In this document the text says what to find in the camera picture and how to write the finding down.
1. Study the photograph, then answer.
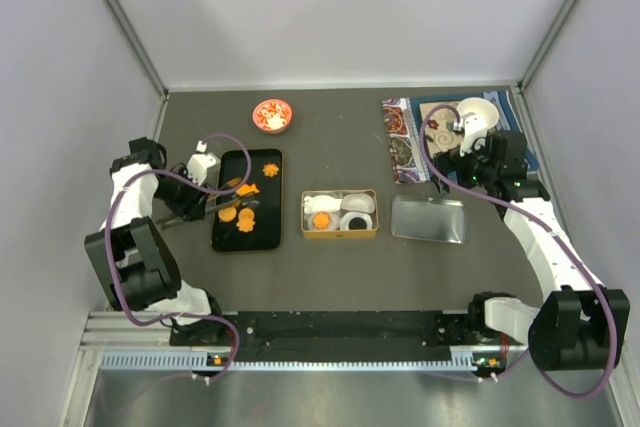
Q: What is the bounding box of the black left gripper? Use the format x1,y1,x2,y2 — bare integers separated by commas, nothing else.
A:
154,165,213,222

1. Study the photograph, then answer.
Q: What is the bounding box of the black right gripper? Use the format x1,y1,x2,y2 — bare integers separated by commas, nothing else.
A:
431,132,499,196

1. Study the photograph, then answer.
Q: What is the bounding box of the orange fish cookie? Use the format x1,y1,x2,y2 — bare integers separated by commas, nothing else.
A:
236,183,260,197

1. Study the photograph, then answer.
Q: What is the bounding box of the orange figure cookie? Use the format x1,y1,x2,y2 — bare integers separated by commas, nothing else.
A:
236,208,255,233

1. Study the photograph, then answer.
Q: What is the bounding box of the silver tin lid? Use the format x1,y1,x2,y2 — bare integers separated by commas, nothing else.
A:
391,195,467,244

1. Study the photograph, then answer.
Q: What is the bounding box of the black round cookie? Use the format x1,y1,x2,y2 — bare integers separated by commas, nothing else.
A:
347,216,368,230

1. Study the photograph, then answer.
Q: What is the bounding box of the orange star flower cookie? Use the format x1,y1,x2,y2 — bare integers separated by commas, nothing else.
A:
310,212,334,231

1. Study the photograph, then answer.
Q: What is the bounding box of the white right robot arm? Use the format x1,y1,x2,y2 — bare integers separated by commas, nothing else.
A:
433,130,630,371

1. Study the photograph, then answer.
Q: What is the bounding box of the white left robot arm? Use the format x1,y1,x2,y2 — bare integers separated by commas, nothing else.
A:
84,137,249,344

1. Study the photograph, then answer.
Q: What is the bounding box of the orange round cookie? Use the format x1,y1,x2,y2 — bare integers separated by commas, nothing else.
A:
217,206,237,223

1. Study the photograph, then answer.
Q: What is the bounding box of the black rectangular tray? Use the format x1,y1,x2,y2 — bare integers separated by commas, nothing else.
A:
211,148,284,253

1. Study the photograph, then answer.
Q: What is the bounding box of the orange flower cookie top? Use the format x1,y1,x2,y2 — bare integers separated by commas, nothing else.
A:
262,163,280,178

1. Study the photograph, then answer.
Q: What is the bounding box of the wooden puzzle board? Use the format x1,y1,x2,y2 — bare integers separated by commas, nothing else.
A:
418,101,464,158

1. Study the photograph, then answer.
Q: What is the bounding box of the patterned cloth mat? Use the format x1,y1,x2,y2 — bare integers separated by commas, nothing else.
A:
382,90,521,184

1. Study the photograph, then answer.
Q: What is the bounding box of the white paper cup top-right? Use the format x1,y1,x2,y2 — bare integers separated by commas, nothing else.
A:
341,191,376,214

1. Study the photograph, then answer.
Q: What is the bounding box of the yellow cookie tin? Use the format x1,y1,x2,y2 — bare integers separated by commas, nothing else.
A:
300,189,379,240

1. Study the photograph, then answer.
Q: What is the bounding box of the white bowl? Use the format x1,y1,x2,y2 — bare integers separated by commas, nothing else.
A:
456,97,500,130

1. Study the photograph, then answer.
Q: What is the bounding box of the white paper cup top-left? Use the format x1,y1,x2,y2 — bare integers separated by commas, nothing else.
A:
303,194,342,215

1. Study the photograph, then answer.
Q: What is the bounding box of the red patterned small bowl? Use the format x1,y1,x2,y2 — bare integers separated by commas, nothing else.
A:
252,99,293,134

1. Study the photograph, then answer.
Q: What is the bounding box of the white paper cup bottom-right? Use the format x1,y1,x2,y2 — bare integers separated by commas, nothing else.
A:
340,211,373,231

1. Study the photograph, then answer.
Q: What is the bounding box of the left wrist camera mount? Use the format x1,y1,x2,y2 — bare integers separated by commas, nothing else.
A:
186,141,220,186

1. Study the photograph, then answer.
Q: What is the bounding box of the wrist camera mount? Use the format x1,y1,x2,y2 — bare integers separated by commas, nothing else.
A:
454,112,493,157
186,141,220,186

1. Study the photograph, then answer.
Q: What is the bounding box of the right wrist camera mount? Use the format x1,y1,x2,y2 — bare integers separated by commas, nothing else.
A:
454,112,493,157

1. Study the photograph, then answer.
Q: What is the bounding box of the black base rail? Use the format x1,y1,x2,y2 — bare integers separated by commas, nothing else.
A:
169,310,501,362

